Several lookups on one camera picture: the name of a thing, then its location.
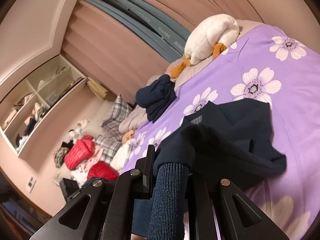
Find dark navy jacket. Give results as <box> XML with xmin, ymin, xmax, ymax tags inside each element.
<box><xmin>131</xmin><ymin>99</ymin><xmax>287</xmax><ymax>239</ymax></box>

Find lower red puffer jacket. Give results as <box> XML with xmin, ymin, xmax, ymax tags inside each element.
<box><xmin>87</xmin><ymin>161</ymin><xmax>119</xmax><ymax>181</ymax></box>

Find red puffer jacket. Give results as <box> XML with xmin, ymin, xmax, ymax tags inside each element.
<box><xmin>87</xmin><ymin>161</ymin><xmax>119</xmax><ymax>181</ymax></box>
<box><xmin>64</xmin><ymin>135</ymin><xmax>95</xmax><ymax>171</ymax></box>

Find upper red puffer jacket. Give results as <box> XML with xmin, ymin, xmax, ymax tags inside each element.
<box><xmin>64</xmin><ymin>135</ymin><xmax>95</xmax><ymax>171</ymax></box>

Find small white plush toy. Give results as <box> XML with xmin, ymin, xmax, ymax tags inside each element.
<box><xmin>68</xmin><ymin>119</ymin><xmax>90</xmax><ymax>144</ymax></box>

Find grey plaid pillow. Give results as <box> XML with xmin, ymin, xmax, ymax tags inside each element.
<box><xmin>94</xmin><ymin>95</ymin><xmax>132</xmax><ymax>164</ymax></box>

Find light grey folded blanket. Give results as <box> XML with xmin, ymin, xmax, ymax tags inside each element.
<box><xmin>119</xmin><ymin>105</ymin><xmax>148</xmax><ymax>134</ymax></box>

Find folded dark navy garment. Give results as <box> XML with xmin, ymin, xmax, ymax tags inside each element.
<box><xmin>136</xmin><ymin>74</ymin><xmax>177</xmax><ymax>123</ymax></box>

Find pink pleated curtain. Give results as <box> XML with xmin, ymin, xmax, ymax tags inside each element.
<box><xmin>61</xmin><ymin>0</ymin><xmax>261</xmax><ymax>102</ymax></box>

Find purple floral bed sheet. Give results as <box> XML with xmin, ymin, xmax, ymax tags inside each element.
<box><xmin>124</xmin><ymin>24</ymin><xmax>319</xmax><ymax>239</ymax></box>

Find grey blue lettered curtain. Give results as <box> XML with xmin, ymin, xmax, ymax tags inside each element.
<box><xmin>84</xmin><ymin>0</ymin><xmax>190</xmax><ymax>62</ymax></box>

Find white plush duck toy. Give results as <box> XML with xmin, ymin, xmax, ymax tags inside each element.
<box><xmin>170</xmin><ymin>14</ymin><xmax>240</xmax><ymax>79</ymax></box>

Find white wall switch panel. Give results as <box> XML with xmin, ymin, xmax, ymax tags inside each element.
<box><xmin>25</xmin><ymin>177</ymin><xmax>36</xmax><ymax>193</ymax></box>

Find white wall shelf unit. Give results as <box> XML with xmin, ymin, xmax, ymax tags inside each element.
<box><xmin>1</xmin><ymin>55</ymin><xmax>87</xmax><ymax>156</ymax></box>

